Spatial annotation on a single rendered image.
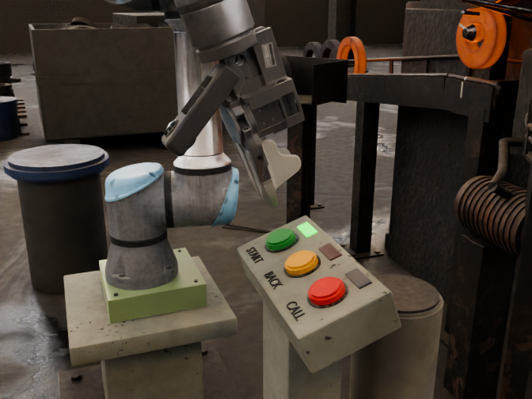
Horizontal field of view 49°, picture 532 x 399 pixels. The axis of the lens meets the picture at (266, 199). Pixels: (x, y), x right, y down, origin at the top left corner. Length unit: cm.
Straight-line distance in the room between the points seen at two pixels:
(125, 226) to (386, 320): 67
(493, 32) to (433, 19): 39
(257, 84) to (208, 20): 10
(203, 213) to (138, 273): 18
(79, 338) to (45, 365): 51
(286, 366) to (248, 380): 82
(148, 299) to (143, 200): 20
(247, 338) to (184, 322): 53
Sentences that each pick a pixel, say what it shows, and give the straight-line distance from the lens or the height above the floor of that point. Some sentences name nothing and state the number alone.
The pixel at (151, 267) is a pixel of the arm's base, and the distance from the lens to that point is 120.
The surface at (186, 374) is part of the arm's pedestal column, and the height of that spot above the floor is 15.
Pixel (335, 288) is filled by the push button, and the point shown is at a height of 61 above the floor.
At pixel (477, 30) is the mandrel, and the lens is 157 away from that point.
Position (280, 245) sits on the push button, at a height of 61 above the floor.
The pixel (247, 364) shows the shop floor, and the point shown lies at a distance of 159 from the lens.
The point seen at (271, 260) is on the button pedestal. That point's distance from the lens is 74.
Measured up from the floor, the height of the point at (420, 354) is 46.
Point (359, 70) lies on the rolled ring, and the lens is 215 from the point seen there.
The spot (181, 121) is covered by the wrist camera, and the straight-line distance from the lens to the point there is 67.
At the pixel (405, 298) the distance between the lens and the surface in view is 82.
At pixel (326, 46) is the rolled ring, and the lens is 240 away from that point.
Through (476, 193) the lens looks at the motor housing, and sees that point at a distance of 133.
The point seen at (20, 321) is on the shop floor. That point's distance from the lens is 192.
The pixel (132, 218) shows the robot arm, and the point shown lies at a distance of 117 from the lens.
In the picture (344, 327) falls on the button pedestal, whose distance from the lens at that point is 62.
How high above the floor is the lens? 90
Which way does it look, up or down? 19 degrees down
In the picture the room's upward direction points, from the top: straight up
